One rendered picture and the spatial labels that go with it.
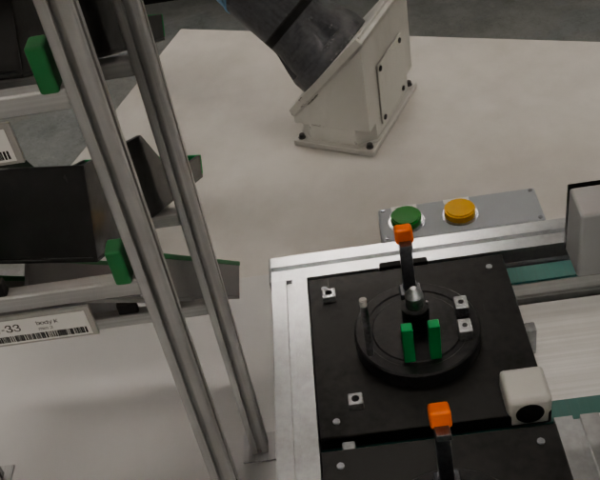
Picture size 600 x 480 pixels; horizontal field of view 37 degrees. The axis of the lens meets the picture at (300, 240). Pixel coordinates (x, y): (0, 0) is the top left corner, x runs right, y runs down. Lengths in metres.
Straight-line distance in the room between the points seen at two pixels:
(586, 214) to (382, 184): 0.69
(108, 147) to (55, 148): 2.78
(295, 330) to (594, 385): 0.34
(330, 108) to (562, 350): 0.58
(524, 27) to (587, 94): 1.98
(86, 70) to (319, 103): 0.94
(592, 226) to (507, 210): 0.43
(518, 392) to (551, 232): 0.29
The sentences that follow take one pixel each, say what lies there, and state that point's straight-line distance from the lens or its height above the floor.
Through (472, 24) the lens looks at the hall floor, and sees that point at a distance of 3.60.
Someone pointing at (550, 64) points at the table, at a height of 0.86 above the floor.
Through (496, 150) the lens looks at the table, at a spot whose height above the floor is 0.86.
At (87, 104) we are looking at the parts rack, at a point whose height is 1.46.
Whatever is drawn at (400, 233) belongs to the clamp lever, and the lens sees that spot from 1.00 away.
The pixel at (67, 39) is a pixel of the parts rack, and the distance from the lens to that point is 0.55.
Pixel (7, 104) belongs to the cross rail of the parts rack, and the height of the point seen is 1.47.
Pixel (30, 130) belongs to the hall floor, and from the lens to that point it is 3.51.
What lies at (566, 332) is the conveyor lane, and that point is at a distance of 1.11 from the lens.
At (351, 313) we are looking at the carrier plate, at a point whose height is 0.97.
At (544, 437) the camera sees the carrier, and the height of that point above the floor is 0.97.
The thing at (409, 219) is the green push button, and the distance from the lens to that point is 1.17.
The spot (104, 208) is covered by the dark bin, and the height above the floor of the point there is 1.33.
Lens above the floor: 1.73
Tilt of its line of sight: 41 degrees down
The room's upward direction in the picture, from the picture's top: 11 degrees counter-clockwise
